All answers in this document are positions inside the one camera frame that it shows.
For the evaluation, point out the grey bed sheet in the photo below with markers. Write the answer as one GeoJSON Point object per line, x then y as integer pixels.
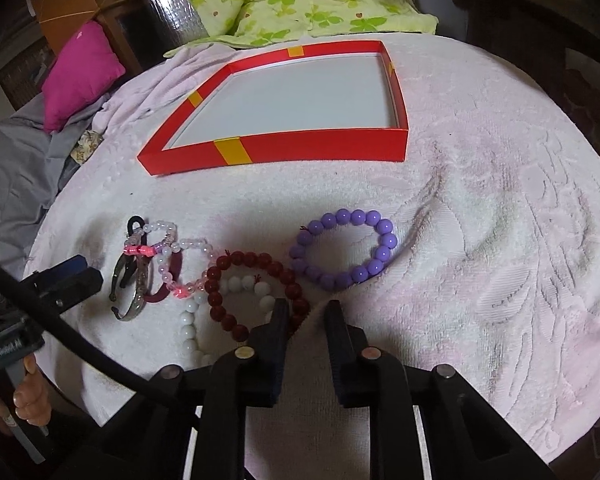
{"type": "Point", "coordinates": [34, 167]}

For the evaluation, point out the pale pink towel blanket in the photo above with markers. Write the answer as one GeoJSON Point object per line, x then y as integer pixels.
{"type": "Point", "coordinates": [496, 208]}

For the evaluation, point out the silver foil bag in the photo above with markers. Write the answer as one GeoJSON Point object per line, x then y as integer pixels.
{"type": "Point", "coordinates": [177, 22]}

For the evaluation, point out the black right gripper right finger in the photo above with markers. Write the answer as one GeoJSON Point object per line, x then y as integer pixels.
{"type": "Point", "coordinates": [365, 376]}

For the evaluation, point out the person's left hand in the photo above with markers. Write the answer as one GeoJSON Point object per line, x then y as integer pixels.
{"type": "Point", "coordinates": [31, 398]}

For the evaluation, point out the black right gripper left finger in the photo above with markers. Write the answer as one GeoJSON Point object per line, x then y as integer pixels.
{"type": "Point", "coordinates": [249, 377]}

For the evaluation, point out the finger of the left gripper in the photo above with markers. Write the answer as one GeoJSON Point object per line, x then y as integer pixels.
{"type": "Point", "coordinates": [69, 293]}
{"type": "Point", "coordinates": [62, 271]}

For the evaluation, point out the green floral quilt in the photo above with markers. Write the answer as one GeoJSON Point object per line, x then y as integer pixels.
{"type": "Point", "coordinates": [300, 0]}

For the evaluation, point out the wooden bedside furniture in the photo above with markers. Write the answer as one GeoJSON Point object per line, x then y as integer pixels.
{"type": "Point", "coordinates": [127, 25]}

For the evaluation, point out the red box lid tray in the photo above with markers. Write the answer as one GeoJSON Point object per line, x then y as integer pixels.
{"type": "Point", "coordinates": [336, 100]}

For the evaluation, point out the black hair clip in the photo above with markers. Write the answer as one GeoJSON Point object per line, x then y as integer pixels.
{"type": "Point", "coordinates": [135, 230]}

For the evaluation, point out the magenta pillow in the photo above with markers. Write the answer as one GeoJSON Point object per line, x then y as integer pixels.
{"type": "Point", "coordinates": [83, 71]}

